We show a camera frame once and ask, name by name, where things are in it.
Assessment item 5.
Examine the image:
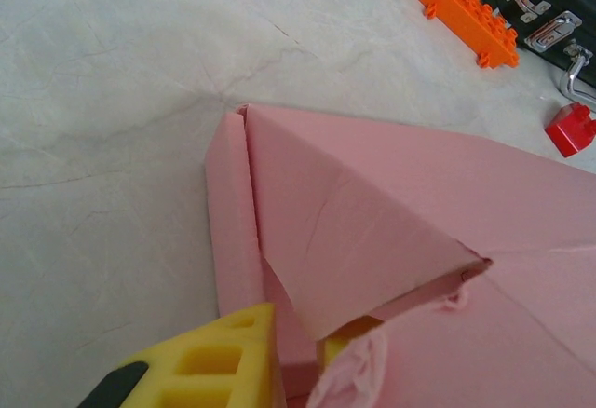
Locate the small red toy brick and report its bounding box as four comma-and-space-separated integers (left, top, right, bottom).
544, 102, 596, 158

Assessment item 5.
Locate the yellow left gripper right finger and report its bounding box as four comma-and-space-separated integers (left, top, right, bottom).
323, 315, 384, 373

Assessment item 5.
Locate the black case with metal handle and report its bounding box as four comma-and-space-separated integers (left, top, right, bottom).
469, 0, 596, 116

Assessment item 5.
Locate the pink paper box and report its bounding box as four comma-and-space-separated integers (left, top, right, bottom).
202, 102, 596, 408

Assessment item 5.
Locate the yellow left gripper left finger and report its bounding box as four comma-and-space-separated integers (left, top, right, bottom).
76, 303, 285, 408

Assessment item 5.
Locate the orange toy brick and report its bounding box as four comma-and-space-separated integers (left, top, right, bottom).
409, 0, 521, 70

